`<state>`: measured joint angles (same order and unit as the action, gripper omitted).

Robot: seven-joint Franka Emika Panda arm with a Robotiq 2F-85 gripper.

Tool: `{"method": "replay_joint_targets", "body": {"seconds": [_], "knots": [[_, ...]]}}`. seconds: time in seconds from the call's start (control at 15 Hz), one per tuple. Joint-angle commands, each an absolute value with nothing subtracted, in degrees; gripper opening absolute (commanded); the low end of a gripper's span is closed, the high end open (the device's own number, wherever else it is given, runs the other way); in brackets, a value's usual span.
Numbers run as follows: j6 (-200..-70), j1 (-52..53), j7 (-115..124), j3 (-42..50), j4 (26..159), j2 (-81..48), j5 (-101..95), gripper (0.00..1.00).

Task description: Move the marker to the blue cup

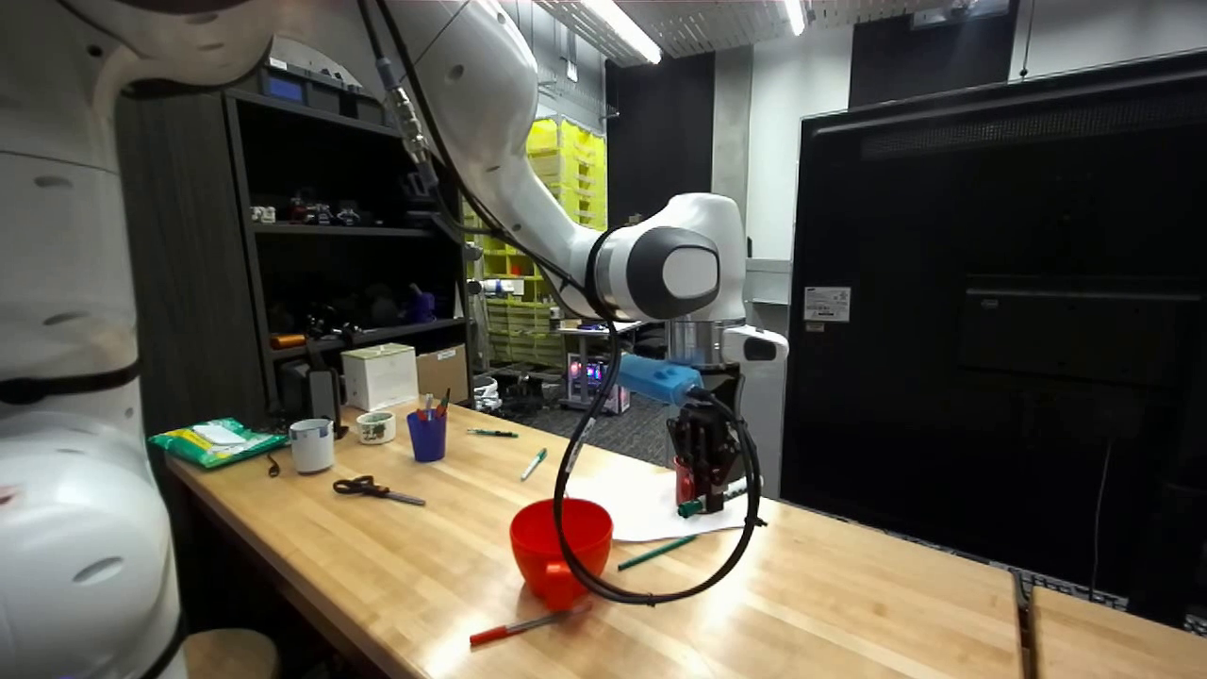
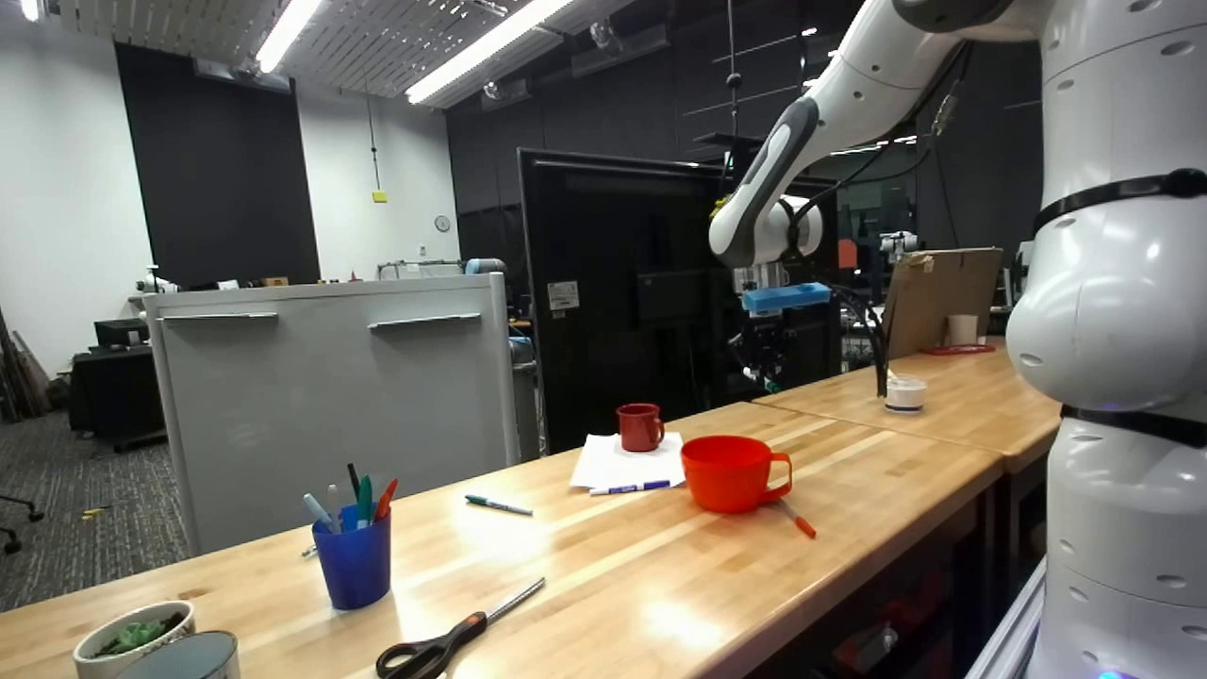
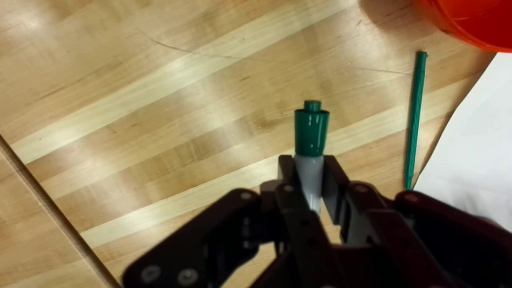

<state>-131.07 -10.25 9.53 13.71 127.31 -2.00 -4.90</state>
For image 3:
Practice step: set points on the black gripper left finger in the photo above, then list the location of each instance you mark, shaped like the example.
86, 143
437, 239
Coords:
290, 197

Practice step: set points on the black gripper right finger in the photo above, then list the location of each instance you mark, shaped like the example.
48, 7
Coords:
346, 209

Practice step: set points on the white marker green cap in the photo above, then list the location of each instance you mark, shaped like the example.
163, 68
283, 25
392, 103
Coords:
312, 133

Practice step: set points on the thin green pen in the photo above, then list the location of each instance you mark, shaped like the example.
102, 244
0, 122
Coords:
414, 117

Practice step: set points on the white paper sheets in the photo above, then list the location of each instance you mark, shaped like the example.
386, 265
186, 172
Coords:
474, 161

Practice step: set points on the red bowl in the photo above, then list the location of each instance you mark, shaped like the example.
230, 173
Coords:
474, 21

